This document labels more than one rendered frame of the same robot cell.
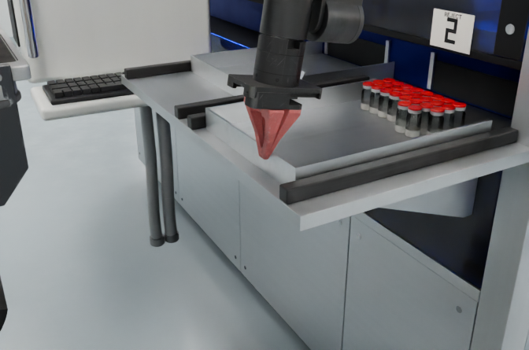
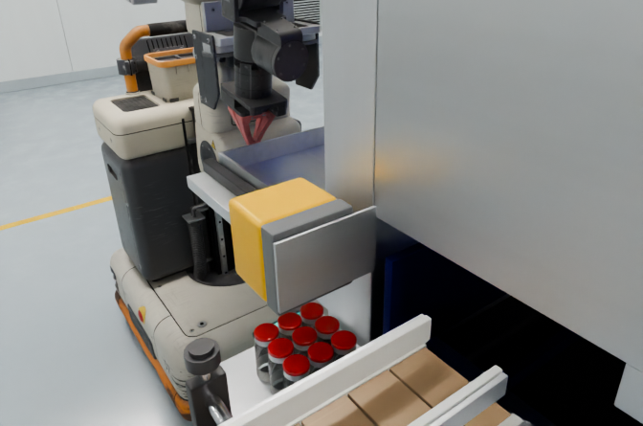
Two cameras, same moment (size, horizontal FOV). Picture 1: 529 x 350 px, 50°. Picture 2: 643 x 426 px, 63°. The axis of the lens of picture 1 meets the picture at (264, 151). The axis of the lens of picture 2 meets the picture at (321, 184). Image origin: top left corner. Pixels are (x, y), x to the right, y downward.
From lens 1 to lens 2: 106 cm
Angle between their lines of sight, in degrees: 76
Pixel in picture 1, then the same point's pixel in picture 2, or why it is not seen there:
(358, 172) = (231, 182)
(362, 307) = not seen: outside the picture
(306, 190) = (209, 169)
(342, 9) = (262, 45)
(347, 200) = (206, 190)
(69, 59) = not seen: hidden behind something
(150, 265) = not seen: hidden behind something
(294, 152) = (298, 168)
